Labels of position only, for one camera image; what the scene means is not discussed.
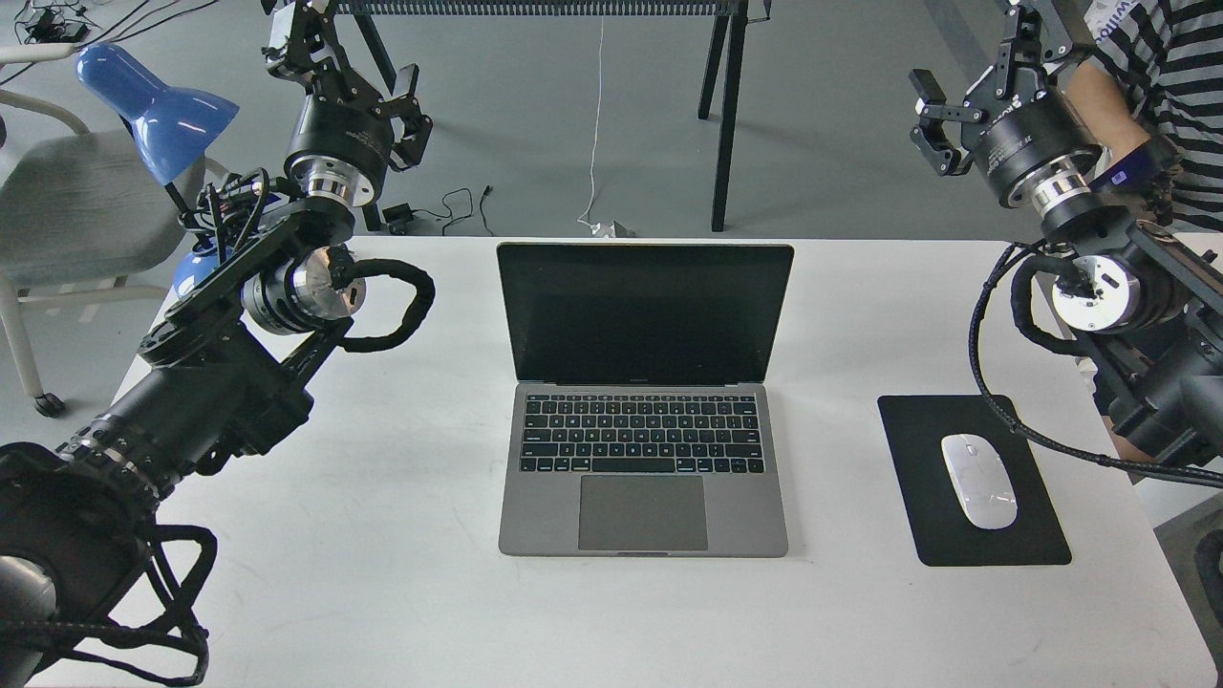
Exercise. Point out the black mouse pad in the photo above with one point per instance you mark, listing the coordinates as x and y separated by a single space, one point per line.
920 431

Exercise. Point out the black power adapter with cable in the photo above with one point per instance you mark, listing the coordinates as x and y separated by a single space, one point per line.
456 208

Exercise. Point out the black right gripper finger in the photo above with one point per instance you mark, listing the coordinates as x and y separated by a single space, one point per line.
1039 38
932 109

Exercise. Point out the grey laptop computer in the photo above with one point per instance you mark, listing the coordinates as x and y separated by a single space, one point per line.
641 424

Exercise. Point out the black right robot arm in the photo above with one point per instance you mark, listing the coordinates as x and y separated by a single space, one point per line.
1111 282

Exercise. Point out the black metal table frame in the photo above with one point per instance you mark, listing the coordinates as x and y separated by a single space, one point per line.
585 106

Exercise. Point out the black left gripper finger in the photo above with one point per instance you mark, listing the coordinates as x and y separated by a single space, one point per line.
304 48
415 127

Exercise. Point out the person in striped shirt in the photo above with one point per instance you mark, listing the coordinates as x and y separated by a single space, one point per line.
1156 70

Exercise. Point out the grey office chair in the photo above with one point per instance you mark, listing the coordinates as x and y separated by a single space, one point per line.
81 215

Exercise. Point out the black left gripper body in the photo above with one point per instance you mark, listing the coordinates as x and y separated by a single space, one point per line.
339 132

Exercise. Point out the blue desk lamp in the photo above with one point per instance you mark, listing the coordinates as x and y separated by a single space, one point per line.
171 128

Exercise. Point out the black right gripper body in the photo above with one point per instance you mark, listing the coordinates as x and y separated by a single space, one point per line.
1029 138

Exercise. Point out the white computer mouse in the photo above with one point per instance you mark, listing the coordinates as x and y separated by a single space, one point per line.
980 481

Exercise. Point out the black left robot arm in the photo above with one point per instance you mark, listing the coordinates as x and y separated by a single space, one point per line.
84 554

